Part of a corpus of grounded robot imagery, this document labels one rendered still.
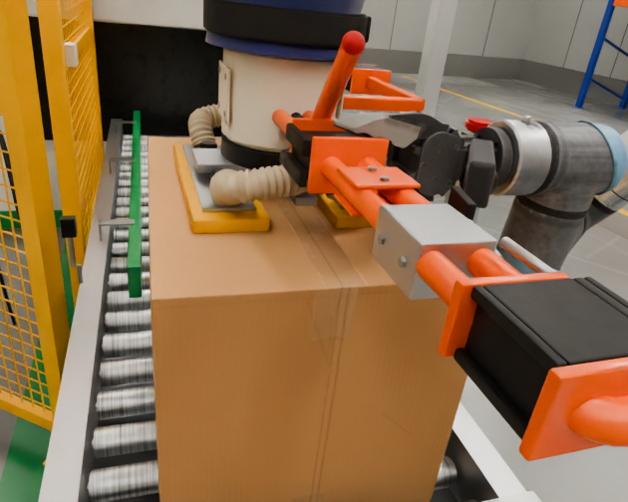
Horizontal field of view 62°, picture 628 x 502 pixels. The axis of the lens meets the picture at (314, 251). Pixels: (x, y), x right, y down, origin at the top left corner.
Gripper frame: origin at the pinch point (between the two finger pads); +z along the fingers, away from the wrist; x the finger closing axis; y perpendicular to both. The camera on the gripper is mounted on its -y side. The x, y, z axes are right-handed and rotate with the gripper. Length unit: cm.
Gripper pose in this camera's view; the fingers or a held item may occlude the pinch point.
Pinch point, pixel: (342, 161)
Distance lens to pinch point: 55.5
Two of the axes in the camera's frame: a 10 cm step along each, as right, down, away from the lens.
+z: -9.5, 0.5, -3.0
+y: -2.9, -4.5, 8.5
